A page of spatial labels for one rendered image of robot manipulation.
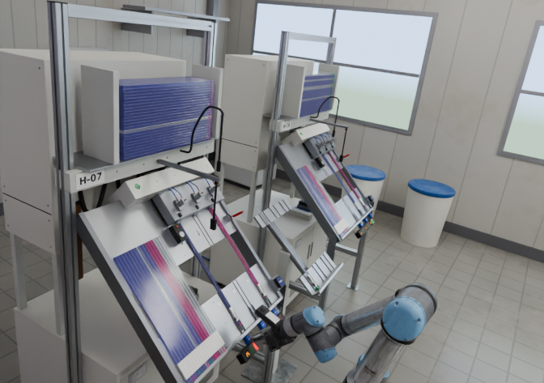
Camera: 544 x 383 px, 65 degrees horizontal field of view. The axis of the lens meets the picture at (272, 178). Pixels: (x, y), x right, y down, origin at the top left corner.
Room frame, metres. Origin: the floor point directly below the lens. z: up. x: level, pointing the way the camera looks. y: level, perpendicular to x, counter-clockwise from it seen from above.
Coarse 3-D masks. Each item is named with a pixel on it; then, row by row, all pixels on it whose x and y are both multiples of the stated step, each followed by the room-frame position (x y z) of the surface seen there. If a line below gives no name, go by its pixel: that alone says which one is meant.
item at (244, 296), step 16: (256, 272) 1.73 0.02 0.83; (224, 288) 1.54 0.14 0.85; (240, 288) 1.60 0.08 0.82; (256, 288) 1.66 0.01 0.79; (272, 288) 1.73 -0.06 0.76; (208, 304) 1.43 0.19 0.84; (224, 304) 1.48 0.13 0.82; (240, 304) 1.54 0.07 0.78; (256, 304) 1.59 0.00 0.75; (224, 320) 1.43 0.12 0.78; (240, 320) 1.48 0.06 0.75; (224, 336) 1.37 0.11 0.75; (176, 368) 1.16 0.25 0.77
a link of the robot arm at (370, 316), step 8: (400, 288) 1.28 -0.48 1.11; (424, 288) 1.26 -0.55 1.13; (392, 296) 1.27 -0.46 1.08; (432, 296) 1.23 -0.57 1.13; (376, 304) 1.29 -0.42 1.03; (384, 304) 1.27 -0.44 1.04; (352, 312) 1.36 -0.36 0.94; (360, 312) 1.32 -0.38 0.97; (368, 312) 1.29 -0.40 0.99; (376, 312) 1.27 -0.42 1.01; (336, 320) 1.38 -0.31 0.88; (344, 320) 1.35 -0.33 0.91; (352, 320) 1.32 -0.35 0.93; (360, 320) 1.30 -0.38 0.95; (368, 320) 1.28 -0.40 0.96; (376, 320) 1.27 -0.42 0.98; (336, 328) 1.34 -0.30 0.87; (344, 328) 1.33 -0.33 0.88; (352, 328) 1.32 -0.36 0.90; (360, 328) 1.30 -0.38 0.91; (368, 328) 1.30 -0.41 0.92; (344, 336) 1.34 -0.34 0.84
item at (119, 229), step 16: (96, 208) 1.41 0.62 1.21; (112, 208) 1.45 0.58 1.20; (128, 208) 1.50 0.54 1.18; (144, 208) 1.56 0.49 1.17; (96, 224) 1.36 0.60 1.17; (112, 224) 1.40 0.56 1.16; (128, 224) 1.45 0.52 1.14; (144, 224) 1.50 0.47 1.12; (160, 224) 1.55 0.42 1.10; (192, 224) 1.67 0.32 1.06; (208, 224) 1.74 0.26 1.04; (224, 224) 1.81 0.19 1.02; (112, 240) 1.36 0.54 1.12; (128, 240) 1.40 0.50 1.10; (144, 240) 1.45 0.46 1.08; (192, 240) 1.61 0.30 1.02; (208, 240) 1.67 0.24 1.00; (112, 256) 1.31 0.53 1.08; (176, 256) 1.50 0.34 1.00; (192, 256) 1.55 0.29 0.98
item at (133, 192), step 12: (168, 168) 1.70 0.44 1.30; (192, 168) 1.80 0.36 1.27; (204, 168) 1.86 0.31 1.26; (132, 180) 1.52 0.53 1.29; (144, 180) 1.56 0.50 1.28; (156, 180) 1.61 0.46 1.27; (168, 180) 1.65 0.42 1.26; (180, 180) 1.70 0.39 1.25; (192, 180) 1.77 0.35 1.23; (120, 192) 1.51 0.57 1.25; (132, 192) 1.48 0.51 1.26; (144, 192) 1.52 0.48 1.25; (156, 192) 1.57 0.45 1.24; (132, 204) 1.50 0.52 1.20
